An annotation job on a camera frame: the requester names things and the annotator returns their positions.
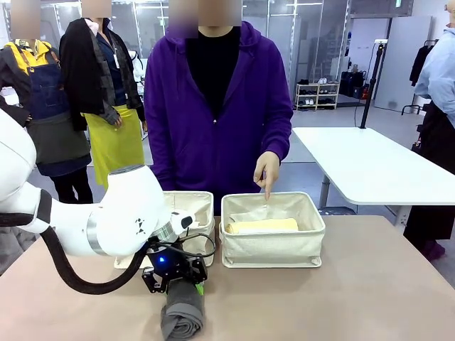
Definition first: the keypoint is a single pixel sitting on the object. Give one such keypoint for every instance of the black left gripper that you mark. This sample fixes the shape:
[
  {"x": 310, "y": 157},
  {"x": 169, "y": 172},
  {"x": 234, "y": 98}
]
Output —
[{"x": 167, "y": 264}]

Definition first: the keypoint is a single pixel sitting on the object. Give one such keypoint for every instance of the gray towel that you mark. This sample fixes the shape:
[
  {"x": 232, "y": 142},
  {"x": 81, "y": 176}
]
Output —
[{"x": 183, "y": 312}]

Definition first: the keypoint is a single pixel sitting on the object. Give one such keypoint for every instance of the yellow towel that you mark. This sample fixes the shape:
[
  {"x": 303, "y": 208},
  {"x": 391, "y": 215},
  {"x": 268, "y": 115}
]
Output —
[{"x": 266, "y": 224}]

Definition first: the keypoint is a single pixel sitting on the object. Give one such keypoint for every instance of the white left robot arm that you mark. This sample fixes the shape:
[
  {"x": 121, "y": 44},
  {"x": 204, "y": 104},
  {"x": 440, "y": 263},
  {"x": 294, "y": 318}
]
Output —
[{"x": 131, "y": 199}]

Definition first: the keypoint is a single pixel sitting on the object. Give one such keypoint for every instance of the person's left hand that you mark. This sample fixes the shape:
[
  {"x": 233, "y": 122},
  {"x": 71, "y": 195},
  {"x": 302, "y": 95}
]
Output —
[{"x": 268, "y": 167}]

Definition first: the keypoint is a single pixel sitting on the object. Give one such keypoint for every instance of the cream fabric storage basket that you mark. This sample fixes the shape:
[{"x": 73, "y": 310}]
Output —
[
  {"x": 270, "y": 248},
  {"x": 185, "y": 204}
]

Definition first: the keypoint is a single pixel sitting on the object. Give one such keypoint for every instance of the figure in yellow-green apron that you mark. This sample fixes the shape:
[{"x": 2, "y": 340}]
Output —
[{"x": 113, "y": 142}]

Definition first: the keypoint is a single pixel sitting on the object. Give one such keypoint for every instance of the person in purple hoodie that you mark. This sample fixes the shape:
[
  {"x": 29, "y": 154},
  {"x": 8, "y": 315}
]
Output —
[{"x": 185, "y": 124}]

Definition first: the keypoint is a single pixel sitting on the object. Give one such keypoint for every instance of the figure in denim apron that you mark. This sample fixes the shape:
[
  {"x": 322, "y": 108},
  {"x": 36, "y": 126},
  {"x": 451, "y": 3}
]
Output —
[{"x": 46, "y": 92}]

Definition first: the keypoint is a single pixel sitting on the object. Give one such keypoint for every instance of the white table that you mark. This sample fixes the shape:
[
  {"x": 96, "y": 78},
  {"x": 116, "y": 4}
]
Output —
[{"x": 373, "y": 163}]

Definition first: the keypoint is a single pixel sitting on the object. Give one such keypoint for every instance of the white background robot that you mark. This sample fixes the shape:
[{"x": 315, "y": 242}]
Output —
[{"x": 135, "y": 55}]

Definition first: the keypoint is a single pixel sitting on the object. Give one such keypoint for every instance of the wooden shoe rack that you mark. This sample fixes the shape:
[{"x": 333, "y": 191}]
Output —
[{"x": 316, "y": 94}]

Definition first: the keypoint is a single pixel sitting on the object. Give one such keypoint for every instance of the black bags on floor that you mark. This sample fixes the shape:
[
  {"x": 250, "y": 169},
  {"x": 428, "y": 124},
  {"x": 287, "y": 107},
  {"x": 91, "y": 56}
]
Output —
[{"x": 350, "y": 85}]

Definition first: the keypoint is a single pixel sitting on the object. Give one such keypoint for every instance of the black tripod pole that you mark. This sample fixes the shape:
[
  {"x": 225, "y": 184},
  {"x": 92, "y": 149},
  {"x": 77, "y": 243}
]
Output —
[{"x": 372, "y": 89}]

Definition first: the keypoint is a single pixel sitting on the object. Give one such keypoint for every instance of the black hanging garment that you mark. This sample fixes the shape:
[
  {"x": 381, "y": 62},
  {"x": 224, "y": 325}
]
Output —
[{"x": 421, "y": 64}]

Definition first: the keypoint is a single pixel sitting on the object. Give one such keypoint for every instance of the person in light blue shirt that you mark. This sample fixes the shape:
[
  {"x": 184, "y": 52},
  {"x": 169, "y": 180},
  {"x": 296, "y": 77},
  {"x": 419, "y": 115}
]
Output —
[{"x": 440, "y": 71}]

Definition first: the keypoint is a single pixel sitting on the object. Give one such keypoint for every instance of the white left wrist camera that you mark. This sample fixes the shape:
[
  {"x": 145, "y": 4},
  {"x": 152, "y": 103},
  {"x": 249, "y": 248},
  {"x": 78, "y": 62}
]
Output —
[{"x": 177, "y": 222}]

